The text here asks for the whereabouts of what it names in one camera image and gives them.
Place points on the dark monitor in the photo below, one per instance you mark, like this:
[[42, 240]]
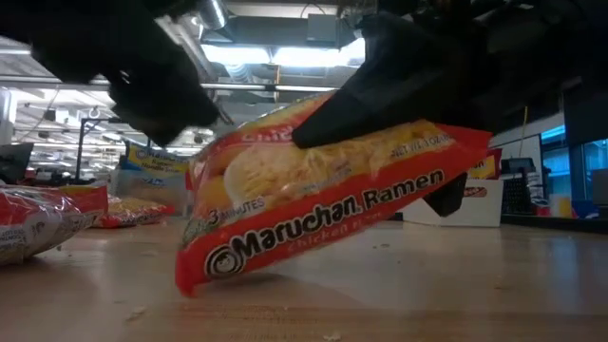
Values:
[[16, 161]]

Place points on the white bin with red sticker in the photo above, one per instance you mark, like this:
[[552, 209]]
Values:
[[480, 209]]

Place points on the red beef ramen packet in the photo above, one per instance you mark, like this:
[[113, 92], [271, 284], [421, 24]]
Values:
[[484, 166]]

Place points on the grey ceiling unit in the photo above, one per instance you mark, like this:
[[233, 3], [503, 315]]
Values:
[[323, 29]]

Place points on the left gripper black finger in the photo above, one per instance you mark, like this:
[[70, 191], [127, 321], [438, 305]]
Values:
[[187, 102], [147, 119]]

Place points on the black aluminium table frame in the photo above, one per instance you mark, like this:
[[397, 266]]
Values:
[[556, 223]]

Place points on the long ceiling light bar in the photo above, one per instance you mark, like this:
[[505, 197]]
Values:
[[304, 88], [14, 81]]

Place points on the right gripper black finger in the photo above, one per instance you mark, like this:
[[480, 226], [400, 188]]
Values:
[[375, 104], [446, 199]]

